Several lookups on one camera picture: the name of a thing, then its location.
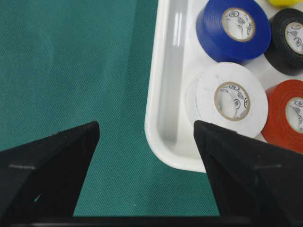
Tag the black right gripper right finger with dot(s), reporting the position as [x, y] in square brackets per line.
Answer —
[255, 184]

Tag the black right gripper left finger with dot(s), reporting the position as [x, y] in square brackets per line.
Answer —
[44, 178]

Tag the red tape roll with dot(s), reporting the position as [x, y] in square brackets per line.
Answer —
[284, 125]

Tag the white tape roll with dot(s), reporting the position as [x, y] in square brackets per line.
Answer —
[230, 96]

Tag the black tape roll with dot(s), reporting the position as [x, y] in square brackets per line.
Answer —
[285, 52]

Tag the blue tape roll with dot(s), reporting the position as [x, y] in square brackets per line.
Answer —
[233, 30]

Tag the yellow tape roll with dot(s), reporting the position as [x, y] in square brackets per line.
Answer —
[284, 3]

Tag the green table cloth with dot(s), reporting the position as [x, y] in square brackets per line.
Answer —
[64, 63]

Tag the white plastic tray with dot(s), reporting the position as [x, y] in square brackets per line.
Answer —
[177, 60]

